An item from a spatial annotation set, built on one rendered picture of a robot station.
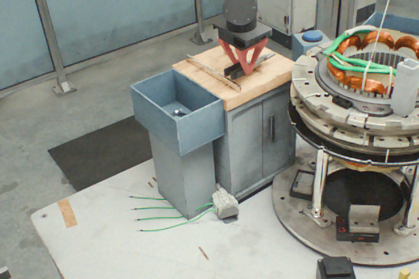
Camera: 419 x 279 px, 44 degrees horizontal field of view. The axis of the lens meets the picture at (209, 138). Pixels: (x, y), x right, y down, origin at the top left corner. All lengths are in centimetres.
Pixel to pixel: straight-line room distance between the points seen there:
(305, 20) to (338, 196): 234
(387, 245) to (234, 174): 34
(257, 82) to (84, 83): 235
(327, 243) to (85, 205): 54
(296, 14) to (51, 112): 159
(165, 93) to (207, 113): 17
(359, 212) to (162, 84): 48
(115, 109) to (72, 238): 189
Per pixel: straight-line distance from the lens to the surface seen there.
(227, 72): 102
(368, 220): 108
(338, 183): 123
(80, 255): 113
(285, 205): 114
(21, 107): 321
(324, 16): 144
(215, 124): 100
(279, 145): 117
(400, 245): 110
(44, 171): 266
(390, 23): 135
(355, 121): 88
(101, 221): 118
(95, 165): 259
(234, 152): 108
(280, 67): 108
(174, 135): 97
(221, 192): 114
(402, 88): 88
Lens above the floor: 160
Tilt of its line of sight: 37 degrees down
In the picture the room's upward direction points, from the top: 4 degrees counter-clockwise
